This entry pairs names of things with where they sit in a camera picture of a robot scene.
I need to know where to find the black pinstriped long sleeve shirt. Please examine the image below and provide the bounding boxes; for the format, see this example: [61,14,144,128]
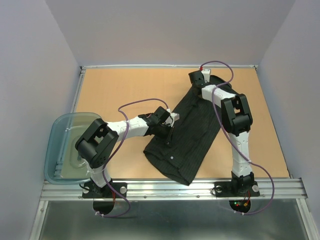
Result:
[143,89,221,186]

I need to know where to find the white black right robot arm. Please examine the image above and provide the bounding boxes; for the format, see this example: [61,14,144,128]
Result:
[188,69,255,197]

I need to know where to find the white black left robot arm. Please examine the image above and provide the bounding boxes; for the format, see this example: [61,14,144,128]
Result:
[75,106,180,197]

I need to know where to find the clear teal plastic bin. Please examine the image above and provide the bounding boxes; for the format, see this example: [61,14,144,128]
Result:
[44,112,100,185]

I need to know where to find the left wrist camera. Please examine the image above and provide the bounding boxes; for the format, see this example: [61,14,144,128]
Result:
[165,108,180,127]

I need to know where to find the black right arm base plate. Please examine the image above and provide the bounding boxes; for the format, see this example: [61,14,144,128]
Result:
[211,181,261,198]

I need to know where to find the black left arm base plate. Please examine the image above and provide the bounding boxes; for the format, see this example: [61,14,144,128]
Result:
[79,181,127,199]

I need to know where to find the aluminium front mounting rail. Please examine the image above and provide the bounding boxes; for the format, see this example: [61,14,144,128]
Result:
[40,178,308,202]

